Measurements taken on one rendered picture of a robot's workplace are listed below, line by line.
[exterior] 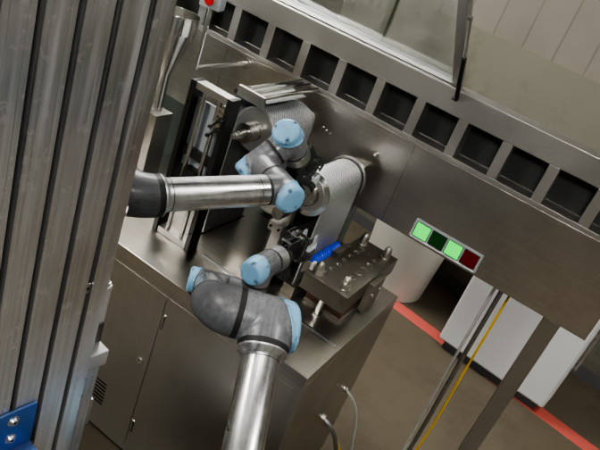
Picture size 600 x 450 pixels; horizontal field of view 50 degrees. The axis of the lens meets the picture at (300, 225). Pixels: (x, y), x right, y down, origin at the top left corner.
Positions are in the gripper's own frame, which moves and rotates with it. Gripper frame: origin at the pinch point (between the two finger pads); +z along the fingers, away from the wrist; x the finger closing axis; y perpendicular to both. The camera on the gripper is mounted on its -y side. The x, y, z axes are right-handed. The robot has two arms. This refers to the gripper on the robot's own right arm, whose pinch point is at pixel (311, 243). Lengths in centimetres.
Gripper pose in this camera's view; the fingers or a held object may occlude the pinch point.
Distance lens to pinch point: 205.4
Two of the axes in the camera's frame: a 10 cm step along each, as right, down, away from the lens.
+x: -8.0, -5.0, 3.4
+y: 3.2, -8.3, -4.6
